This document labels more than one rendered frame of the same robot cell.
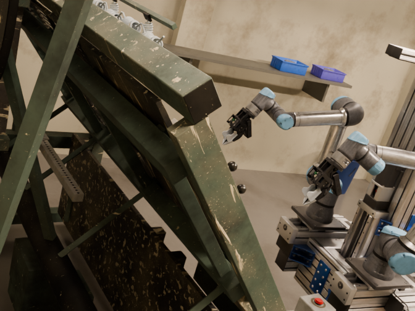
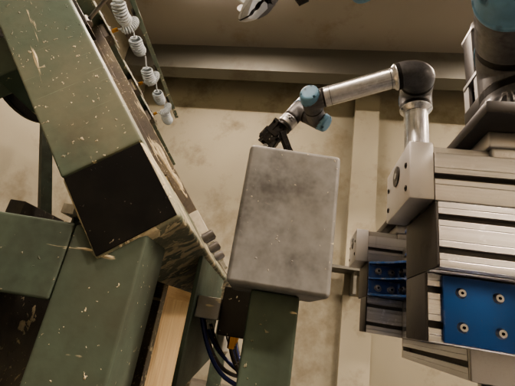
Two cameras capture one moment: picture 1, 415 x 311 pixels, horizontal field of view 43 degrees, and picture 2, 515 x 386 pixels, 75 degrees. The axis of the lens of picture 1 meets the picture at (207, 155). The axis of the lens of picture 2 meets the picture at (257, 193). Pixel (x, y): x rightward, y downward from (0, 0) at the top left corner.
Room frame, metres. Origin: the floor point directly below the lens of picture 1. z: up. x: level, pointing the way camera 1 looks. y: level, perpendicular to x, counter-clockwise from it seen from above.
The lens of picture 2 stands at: (1.59, -0.90, 0.72)
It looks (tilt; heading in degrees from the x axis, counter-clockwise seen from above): 20 degrees up; 40
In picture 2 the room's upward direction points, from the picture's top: 10 degrees clockwise
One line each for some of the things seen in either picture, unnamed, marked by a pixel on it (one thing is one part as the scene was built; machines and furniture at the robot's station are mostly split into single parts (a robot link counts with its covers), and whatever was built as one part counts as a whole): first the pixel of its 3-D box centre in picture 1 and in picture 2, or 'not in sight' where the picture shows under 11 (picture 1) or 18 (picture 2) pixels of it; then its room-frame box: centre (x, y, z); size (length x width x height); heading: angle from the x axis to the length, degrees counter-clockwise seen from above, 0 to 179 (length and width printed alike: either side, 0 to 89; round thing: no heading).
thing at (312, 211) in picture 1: (322, 208); not in sight; (2.63, -0.68, 1.09); 0.15 x 0.15 x 0.10
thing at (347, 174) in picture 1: (339, 170); not in sight; (6.04, -1.59, 0.25); 0.42 x 0.40 x 0.49; 119
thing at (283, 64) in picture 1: (288, 65); not in sight; (5.51, -0.55, 1.36); 0.34 x 0.23 x 0.11; 119
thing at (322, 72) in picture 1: (327, 73); not in sight; (5.77, -1.01, 1.36); 0.33 x 0.22 x 0.11; 119
